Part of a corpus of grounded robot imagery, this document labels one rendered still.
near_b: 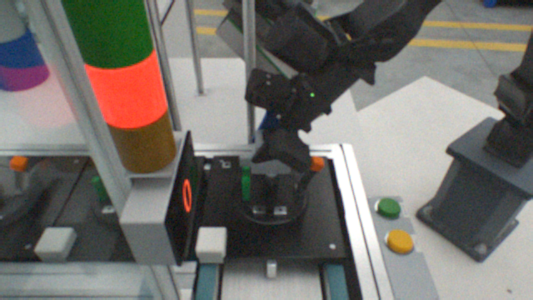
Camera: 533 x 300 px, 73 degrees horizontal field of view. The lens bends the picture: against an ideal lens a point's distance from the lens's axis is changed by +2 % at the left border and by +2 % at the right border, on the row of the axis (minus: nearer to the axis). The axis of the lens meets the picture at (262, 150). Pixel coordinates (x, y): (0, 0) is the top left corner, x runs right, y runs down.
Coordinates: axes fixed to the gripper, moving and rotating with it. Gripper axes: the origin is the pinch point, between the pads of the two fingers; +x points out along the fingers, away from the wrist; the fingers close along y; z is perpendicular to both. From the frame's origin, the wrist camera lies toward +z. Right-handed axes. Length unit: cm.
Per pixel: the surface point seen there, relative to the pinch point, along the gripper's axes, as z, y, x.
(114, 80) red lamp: 22.7, 21.5, -11.8
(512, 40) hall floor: -246, -272, -53
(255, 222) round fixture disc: -6.6, 6.2, 11.5
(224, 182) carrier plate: -2.7, -4.3, 16.6
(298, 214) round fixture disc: -12.3, 4.7, 6.7
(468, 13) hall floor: -234, -335, -45
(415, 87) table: -53, -56, -9
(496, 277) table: -50, 9, -6
